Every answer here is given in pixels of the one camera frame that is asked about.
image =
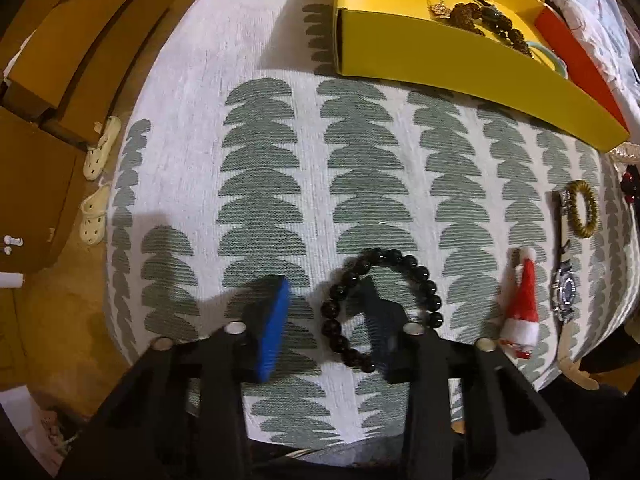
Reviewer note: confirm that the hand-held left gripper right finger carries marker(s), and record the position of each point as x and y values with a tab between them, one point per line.
382	330

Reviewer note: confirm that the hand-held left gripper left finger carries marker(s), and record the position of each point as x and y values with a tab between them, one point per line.
272	330

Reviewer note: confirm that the yellow cardboard box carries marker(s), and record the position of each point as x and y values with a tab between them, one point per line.
450	55

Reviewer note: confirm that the red santa hat clip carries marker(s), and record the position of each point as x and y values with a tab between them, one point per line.
522	305

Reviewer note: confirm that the green patterned bed sheet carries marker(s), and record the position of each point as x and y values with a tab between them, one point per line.
300	160

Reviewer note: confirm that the cream slipper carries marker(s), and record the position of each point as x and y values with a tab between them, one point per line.
102	147
95	215

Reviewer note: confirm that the pearl hair claw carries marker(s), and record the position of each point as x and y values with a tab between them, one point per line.
625	152

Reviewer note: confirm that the gold brooch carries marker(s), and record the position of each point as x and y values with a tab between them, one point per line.
440	8

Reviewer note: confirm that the wooden drawer cabinet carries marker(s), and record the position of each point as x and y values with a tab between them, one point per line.
50	60

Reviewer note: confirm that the light blue quilt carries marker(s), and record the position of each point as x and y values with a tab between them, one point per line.
600	10

